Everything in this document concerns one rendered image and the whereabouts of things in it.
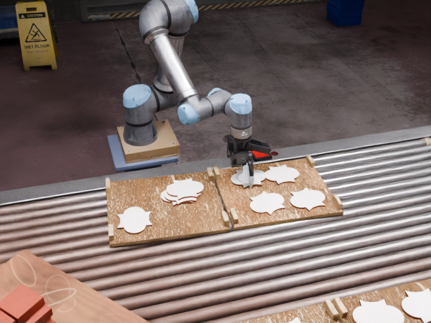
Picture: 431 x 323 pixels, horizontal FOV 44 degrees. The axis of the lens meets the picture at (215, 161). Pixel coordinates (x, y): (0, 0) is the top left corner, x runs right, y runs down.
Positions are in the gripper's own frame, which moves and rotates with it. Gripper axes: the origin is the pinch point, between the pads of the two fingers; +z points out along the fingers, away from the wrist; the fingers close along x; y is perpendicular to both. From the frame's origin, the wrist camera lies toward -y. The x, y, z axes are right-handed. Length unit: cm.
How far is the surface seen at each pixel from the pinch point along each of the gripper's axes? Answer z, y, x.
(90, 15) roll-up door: 83, 59, -457
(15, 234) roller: -3, 86, 12
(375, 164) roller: 7, -55, -2
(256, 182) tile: -0.4, -1.8, 4.7
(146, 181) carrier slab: -1.8, 38.6, -6.6
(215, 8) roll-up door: 97, -90, -469
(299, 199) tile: 1.1, -14.7, 17.2
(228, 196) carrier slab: 0.2, 10.3, 8.8
